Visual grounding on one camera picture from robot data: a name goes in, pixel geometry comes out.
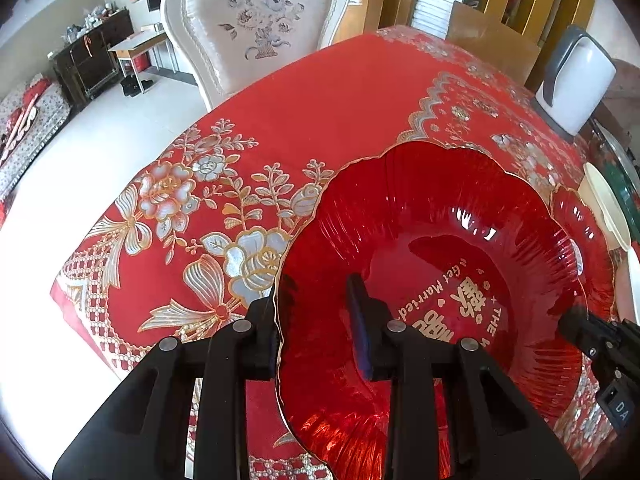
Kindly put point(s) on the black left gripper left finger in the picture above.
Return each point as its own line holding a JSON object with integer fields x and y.
{"x": 140, "y": 430}

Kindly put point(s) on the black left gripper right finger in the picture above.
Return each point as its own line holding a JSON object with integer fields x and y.
{"x": 449, "y": 403}

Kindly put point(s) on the small red glass plate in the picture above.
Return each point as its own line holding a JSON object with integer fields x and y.
{"x": 595, "y": 267}

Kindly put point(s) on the large red glass plate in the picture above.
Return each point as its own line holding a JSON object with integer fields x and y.
{"x": 455, "y": 247}

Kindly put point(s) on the green plastic bowl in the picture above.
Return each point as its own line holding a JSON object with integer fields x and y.
{"x": 618, "y": 168}

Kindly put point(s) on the cream plastic bowl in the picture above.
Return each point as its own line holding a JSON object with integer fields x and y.
{"x": 598, "y": 196}

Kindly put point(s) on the red floral tablecloth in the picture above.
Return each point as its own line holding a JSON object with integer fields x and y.
{"x": 201, "y": 232}

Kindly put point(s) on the white electric kettle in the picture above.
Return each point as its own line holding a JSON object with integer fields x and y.
{"x": 575, "y": 80}

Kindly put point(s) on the red patterned sofa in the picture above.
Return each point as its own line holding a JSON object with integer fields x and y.
{"x": 31, "y": 115}

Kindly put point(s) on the dark wooden sideboard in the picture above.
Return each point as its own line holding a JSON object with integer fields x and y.
{"x": 86, "y": 67}

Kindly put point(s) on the small wooden desk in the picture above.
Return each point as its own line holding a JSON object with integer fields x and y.
{"x": 131, "y": 48}

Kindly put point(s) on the white ornate floral chair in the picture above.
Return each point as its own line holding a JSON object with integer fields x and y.
{"x": 230, "y": 44}

